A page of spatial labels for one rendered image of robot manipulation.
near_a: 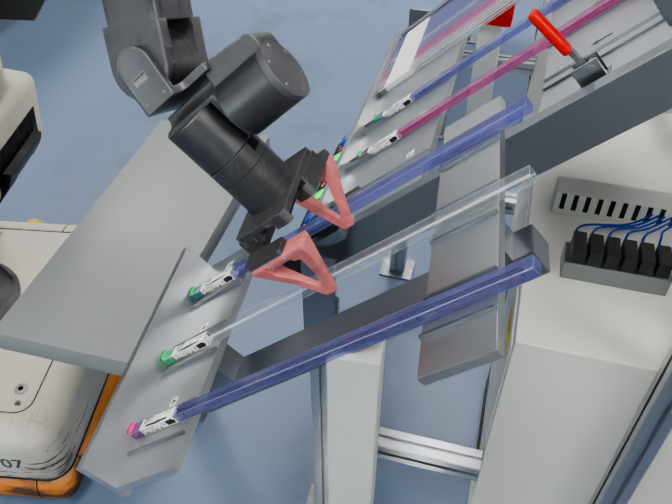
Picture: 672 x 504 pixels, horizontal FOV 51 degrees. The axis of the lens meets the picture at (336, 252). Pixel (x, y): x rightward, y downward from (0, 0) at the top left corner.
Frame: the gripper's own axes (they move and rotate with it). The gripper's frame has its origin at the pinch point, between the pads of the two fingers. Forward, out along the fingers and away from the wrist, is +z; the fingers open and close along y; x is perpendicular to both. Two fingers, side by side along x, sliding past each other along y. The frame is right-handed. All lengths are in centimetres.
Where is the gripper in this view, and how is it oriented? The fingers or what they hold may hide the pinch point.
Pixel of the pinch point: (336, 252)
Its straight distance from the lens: 69.9
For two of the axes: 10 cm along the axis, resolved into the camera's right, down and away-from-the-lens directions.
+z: 6.6, 6.2, 4.2
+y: 1.9, -6.8, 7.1
